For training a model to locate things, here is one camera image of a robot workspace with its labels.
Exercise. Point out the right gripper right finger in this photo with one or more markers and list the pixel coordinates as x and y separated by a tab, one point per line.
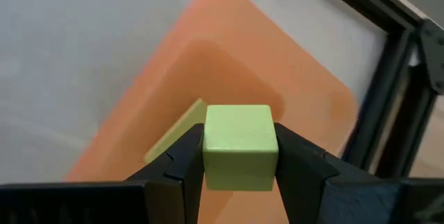
301	175

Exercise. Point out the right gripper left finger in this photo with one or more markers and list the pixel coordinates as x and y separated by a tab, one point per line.
180	175

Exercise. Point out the green cube block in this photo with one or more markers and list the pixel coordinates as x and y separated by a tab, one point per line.
239	147

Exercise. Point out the translucent orange plastic bin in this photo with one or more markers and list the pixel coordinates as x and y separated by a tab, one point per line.
243	61

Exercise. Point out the black aluminium table frame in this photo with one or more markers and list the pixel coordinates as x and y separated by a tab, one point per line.
392	78

